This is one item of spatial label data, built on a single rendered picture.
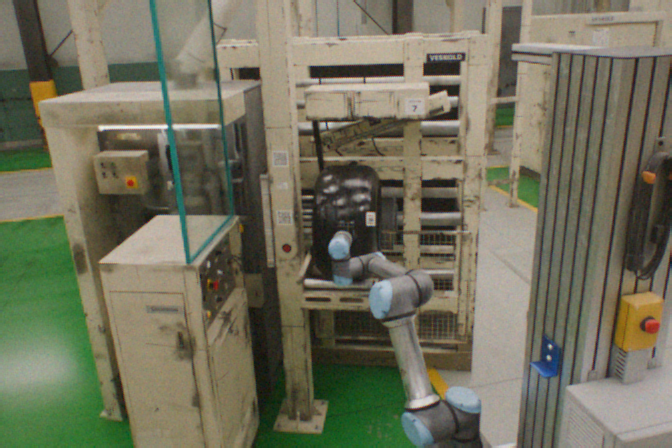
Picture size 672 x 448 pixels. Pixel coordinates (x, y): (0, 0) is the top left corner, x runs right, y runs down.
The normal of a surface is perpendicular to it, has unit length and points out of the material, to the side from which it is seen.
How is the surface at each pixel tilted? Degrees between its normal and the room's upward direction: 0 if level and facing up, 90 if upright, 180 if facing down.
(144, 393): 90
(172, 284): 90
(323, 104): 90
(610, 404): 0
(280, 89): 90
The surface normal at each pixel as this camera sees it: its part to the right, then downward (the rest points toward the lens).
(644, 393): -0.04, -0.94
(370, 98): -0.13, 0.35
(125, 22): 0.25, 0.32
